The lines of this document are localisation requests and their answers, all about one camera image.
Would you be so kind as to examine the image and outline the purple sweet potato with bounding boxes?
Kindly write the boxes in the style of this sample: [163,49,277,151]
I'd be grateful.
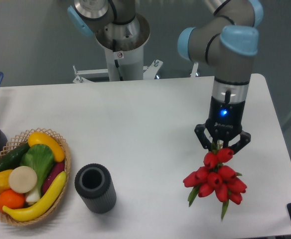
[41,162,65,195]

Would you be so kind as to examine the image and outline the woven wicker basket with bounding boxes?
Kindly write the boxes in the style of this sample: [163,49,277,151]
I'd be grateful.
[0,128,71,226]

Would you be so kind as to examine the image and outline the orange fruit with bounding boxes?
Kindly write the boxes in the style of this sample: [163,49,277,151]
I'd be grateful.
[0,189,25,213]

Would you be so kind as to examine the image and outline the dark green cucumber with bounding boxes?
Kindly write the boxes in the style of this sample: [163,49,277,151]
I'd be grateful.
[0,143,30,172]

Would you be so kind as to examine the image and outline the dark grey ribbed vase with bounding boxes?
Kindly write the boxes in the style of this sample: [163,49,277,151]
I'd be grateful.
[74,163,117,214]

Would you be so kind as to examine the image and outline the green bok choy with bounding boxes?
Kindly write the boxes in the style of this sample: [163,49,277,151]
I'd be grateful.
[20,144,54,205]

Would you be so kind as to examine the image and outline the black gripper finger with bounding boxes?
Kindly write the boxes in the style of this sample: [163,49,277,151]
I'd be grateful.
[194,124,217,150]
[229,131,251,153]

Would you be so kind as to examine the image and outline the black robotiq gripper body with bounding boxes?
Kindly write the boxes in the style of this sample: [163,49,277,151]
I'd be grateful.
[205,97,245,147]

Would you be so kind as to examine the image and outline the yellow banana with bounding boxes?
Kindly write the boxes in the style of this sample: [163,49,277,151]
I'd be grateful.
[2,171,67,222]

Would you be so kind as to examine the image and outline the beige round disc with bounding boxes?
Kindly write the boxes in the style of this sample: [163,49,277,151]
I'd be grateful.
[8,166,37,194]

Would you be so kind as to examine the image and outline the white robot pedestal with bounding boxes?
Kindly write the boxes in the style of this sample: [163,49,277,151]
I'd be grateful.
[67,6,163,83]

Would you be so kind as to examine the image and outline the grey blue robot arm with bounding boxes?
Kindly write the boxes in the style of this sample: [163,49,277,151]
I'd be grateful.
[67,0,264,152]

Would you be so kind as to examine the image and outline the red tulip bouquet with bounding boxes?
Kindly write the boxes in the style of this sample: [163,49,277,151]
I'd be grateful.
[183,143,247,219]

